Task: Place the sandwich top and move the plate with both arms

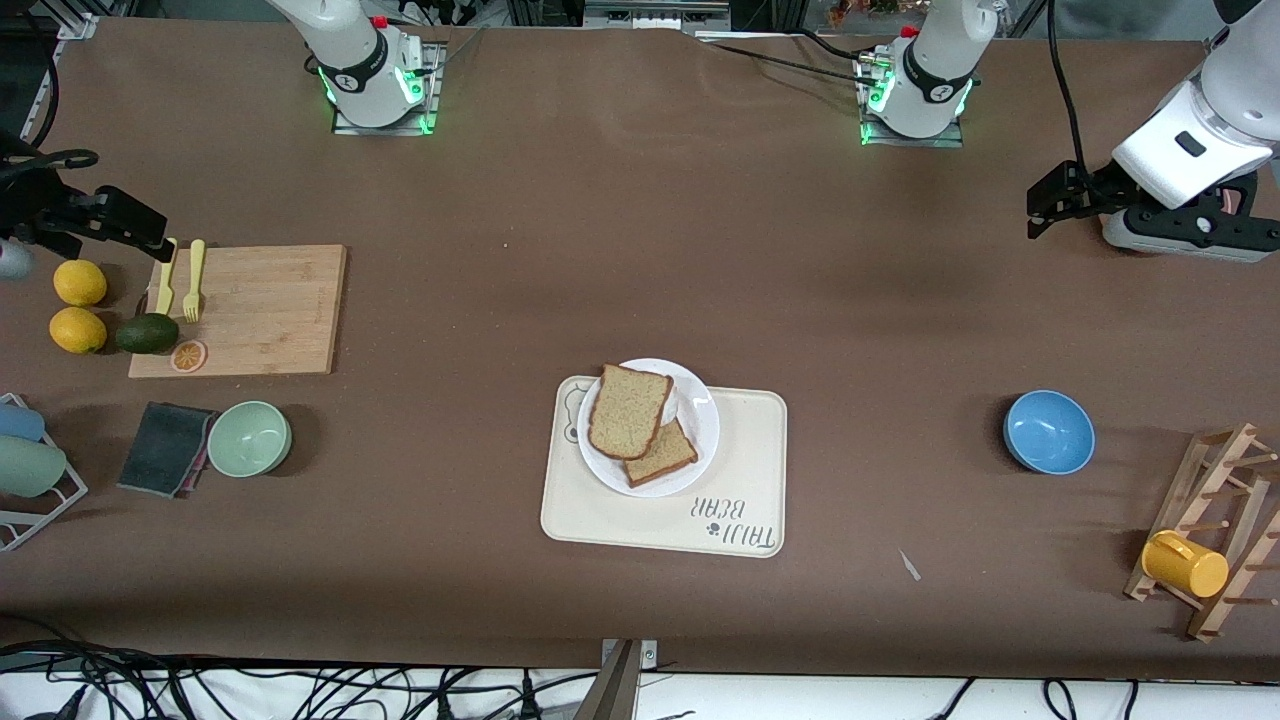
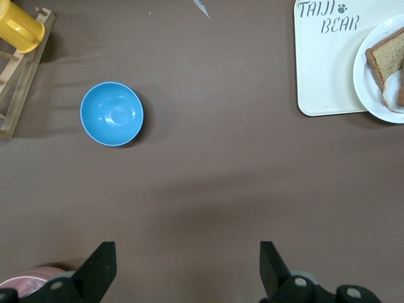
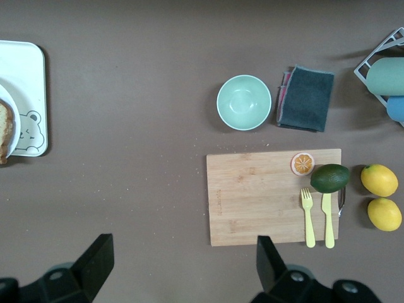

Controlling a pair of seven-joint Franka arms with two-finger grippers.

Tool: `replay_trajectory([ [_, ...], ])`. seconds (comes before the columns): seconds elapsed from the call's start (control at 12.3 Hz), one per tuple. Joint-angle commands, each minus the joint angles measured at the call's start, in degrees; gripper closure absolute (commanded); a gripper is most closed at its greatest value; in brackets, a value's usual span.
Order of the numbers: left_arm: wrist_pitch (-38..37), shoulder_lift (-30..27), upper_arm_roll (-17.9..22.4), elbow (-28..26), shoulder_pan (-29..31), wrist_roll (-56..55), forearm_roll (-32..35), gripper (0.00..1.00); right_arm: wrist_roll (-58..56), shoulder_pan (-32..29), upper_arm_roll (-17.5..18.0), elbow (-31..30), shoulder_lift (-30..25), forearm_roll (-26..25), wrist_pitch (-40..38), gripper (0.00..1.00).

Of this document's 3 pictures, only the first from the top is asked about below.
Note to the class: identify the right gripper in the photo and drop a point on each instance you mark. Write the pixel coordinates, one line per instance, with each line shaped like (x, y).
(30, 205)

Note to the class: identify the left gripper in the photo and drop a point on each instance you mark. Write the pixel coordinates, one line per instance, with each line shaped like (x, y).
(1098, 187)

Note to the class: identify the brown bread slice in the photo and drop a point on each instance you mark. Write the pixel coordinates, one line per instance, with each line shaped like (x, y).
(630, 410)
(665, 455)

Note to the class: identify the white round plate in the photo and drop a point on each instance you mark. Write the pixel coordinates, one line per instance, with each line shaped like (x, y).
(603, 468)

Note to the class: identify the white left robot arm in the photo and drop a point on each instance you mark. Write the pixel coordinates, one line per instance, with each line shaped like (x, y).
(930, 90)

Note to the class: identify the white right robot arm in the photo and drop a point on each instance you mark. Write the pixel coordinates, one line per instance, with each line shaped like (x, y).
(360, 70)

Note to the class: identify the yellow lemon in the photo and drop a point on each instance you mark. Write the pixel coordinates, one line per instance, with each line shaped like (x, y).
(77, 330)
(80, 282)

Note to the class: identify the yellow plastic knife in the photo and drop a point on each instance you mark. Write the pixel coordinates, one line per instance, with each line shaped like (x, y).
(166, 278)

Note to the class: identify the yellow plastic fork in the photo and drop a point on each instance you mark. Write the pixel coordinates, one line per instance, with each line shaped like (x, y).
(193, 280)

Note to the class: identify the dark green avocado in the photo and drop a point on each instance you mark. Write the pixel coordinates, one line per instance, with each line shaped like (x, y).
(148, 333)

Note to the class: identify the pink bowl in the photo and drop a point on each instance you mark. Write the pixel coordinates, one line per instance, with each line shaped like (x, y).
(1232, 200)

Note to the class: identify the orange slice toy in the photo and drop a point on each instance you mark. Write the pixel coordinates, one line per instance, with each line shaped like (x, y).
(188, 355)

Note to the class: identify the bamboo cutting board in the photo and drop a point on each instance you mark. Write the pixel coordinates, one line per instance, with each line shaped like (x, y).
(260, 310)

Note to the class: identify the blue cup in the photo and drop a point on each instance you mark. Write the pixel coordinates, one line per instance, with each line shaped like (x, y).
(18, 422)

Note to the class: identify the dark grey folded cloth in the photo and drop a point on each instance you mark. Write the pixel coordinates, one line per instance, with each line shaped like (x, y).
(160, 448)

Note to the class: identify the blue bowl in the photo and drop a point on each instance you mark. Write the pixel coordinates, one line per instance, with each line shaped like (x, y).
(1048, 432)

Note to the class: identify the pale green cup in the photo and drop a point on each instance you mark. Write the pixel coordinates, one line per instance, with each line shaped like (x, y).
(28, 467)

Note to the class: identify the pale green bowl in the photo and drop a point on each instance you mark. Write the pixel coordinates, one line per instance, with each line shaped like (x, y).
(249, 438)

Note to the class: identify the wooden mug rack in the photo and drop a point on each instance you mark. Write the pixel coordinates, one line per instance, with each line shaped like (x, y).
(1185, 505)

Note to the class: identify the yellow mug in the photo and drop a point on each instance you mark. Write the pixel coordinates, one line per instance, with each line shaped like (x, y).
(1185, 565)

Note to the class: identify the small clear plastic scrap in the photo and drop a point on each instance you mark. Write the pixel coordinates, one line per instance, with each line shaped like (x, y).
(910, 566)

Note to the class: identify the grey equipment box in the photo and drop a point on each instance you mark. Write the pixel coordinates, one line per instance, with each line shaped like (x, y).
(650, 12)

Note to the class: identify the cream bear print tray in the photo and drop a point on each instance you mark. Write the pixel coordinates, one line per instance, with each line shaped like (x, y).
(570, 510)

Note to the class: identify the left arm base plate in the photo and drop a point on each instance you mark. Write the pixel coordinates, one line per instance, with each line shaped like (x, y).
(915, 142)

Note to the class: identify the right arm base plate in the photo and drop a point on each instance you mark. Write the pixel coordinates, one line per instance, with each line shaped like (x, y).
(380, 128)

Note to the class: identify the metal table bracket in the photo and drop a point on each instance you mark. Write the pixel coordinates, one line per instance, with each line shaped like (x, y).
(620, 680)

